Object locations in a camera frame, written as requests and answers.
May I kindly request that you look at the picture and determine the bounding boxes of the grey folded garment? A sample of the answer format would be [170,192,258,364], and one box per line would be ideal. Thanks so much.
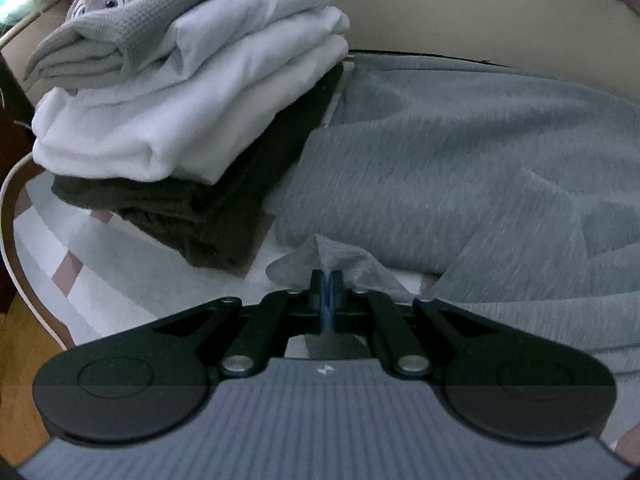
[24,0,313,92]

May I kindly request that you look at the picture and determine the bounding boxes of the dark olive folded garment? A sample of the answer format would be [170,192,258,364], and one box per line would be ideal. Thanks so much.
[51,62,346,270]

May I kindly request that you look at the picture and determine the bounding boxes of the white folded garment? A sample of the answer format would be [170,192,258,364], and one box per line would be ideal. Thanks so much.
[31,0,351,183]

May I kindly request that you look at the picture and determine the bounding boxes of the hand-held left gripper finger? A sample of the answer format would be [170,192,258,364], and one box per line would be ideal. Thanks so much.
[328,269,493,379]
[150,269,329,379]

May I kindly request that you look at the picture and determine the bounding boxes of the grey sweatpants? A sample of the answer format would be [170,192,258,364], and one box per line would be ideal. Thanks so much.
[265,52,640,376]

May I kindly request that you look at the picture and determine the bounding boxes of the striped checkered rug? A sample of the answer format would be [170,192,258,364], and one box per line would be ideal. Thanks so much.
[0,152,281,348]

